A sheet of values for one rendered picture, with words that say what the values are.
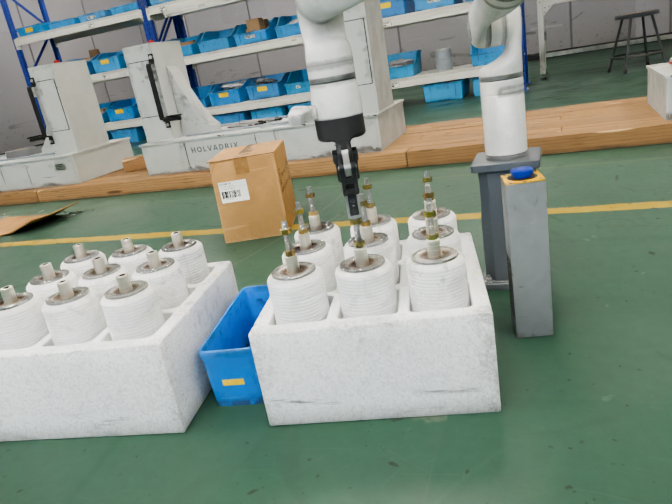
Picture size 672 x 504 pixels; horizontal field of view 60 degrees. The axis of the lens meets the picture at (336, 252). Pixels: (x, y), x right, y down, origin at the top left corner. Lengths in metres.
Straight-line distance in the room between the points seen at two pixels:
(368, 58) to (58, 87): 1.95
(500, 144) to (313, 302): 0.60
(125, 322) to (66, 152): 3.07
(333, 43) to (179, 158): 2.67
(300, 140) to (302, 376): 2.23
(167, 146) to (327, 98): 2.68
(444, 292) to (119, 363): 0.56
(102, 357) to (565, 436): 0.76
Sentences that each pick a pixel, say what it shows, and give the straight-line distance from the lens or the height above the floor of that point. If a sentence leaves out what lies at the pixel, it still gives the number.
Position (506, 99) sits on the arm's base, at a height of 0.43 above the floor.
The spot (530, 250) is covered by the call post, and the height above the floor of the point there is 0.18.
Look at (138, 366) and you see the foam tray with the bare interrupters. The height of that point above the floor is 0.14.
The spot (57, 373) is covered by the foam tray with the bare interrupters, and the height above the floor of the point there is 0.14.
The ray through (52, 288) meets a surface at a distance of 1.28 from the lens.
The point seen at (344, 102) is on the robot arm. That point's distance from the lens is 0.87.
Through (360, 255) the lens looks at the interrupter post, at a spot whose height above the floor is 0.27.
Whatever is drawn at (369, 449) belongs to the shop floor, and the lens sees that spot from 0.96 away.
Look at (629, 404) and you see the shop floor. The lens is 1.04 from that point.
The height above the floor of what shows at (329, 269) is 0.21.
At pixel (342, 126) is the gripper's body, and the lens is 0.87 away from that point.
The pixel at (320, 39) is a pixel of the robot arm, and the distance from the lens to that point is 0.89.
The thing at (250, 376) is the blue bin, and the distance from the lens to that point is 1.09.
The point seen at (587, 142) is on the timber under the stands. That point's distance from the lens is 2.79.
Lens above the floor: 0.59
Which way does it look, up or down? 19 degrees down
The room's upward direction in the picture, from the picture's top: 10 degrees counter-clockwise
